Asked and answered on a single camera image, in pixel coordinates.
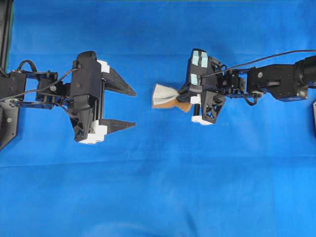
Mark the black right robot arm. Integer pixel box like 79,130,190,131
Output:
176,48,316,125

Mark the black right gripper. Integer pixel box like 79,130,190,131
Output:
177,48,245,125

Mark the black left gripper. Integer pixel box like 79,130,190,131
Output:
67,51,136,144

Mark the black frame post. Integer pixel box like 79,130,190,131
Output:
0,0,13,75

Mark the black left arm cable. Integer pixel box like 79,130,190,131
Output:
0,60,79,102

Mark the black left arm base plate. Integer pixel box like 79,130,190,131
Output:
0,99,20,150

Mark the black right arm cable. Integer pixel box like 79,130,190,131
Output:
197,49,316,79

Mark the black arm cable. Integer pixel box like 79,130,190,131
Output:
197,49,316,79
0,60,79,102

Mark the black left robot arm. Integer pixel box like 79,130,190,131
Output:
0,51,136,148

